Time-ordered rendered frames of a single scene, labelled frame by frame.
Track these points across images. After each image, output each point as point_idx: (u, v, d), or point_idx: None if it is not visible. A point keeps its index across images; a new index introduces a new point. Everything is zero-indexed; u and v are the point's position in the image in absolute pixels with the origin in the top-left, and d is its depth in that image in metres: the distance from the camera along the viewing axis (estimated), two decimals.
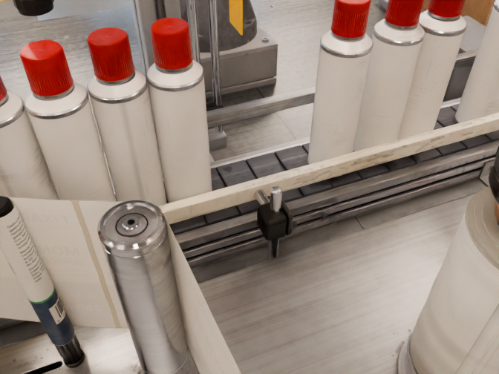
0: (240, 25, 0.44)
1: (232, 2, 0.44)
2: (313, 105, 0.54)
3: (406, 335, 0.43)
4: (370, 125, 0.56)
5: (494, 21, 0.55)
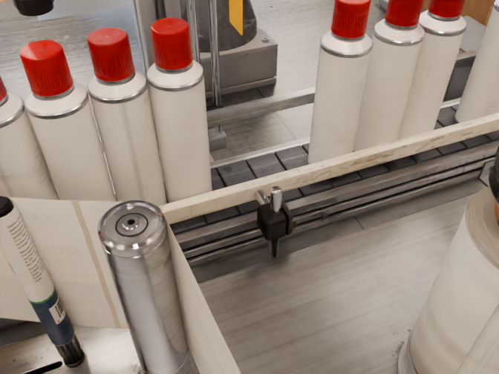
0: (240, 25, 0.44)
1: (232, 2, 0.44)
2: (313, 105, 0.54)
3: (406, 335, 0.43)
4: (370, 125, 0.56)
5: (494, 21, 0.55)
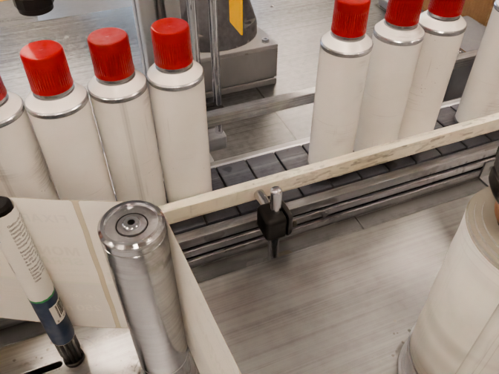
0: (240, 25, 0.44)
1: (232, 2, 0.44)
2: (313, 105, 0.54)
3: (406, 335, 0.43)
4: (370, 125, 0.56)
5: (494, 21, 0.55)
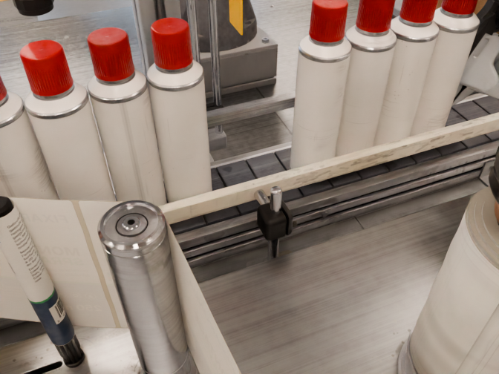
0: (240, 25, 0.44)
1: (232, 2, 0.44)
2: (294, 110, 0.54)
3: (406, 335, 0.43)
4: (344, 132, 0.55)
5: None
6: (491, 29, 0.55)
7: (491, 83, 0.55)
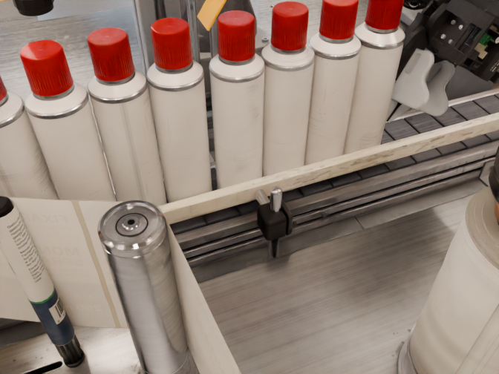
0: (212, 21, 0.42)
1: None
2: (214, 129, 0.51)
3: (406, 335, 0.43)
4: (269, 152, 0.53)
5: None
6: (423, 44, 0.53)
7: (422, 101, 0.53)
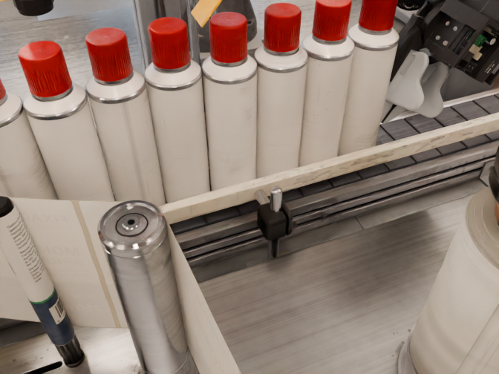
0: (207, 17, 0.42)
1: None
2: (207, 130, 0.51)
3: (406, 335, 0.43)
4: (263, 154, 0.53)
5: None
6: (417, 45, 0.53)
7: (417, 102, 0.52)
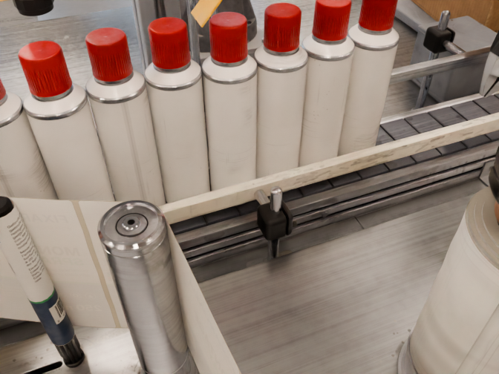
0: (207, 17, 0.42)
1: None
2: (207, 130, 0.51)
3: (406, 335, 0.43)
4: (263, 154, 0.53)
5: None
6: None
7: None
